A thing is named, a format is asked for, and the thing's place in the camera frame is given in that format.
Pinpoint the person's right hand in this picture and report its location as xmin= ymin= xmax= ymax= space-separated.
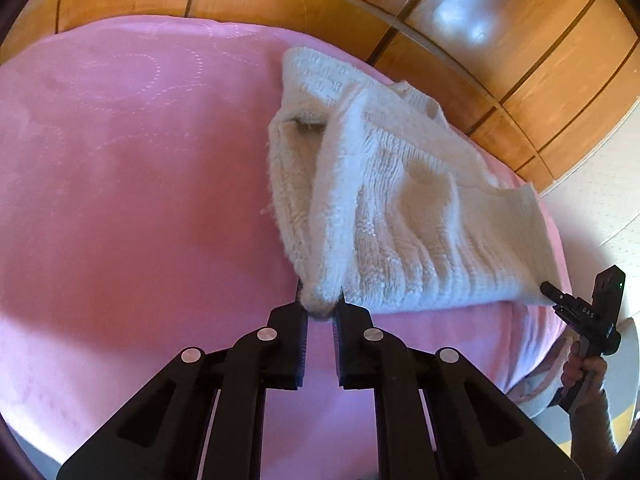
xmin=560 ymin=334 xmax=609 ymax=402

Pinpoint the white ribbed knit garment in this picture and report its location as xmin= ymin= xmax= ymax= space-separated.
xmin=262 ymin=47 xmax=553 ymax=319

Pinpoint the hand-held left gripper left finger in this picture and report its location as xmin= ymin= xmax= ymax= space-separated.
xmin=56 ymin=280 xmax=312 ymax=480

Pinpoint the wooden wardrobe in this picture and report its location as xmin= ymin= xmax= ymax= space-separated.
xmin=0 ymin=0 xmax=640 ymax=192

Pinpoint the person's right forearm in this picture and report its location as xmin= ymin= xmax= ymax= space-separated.
xmin=570 ymin=387 xmax=621 ymax=480

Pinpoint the pink blanket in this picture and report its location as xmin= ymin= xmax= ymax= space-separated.
xmin=0 ymin=14 xmax=575 ymax=480

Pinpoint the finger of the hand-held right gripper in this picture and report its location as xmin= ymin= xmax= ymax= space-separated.
xmin=540 ymin=281 xmax=569 ymax=307

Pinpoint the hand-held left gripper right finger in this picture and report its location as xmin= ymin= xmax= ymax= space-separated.
xmin=331 ymin=285 xmax=585 ymax=480

